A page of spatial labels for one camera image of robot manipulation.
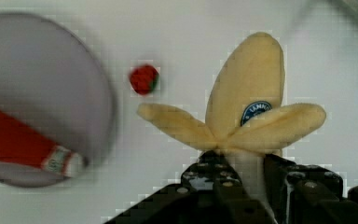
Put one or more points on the red ketchup bottle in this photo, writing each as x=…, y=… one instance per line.
x=20, y=144

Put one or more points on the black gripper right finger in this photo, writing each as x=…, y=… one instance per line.
x=308, y=194

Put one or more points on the yellow plush banana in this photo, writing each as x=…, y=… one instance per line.
x=245, y=119

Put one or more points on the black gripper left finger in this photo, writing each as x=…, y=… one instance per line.
x=210, y=192

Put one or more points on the red plush strawberry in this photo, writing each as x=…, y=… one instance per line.
x=144, y=79

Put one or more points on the grey round plate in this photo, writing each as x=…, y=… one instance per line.
x=50, y=81

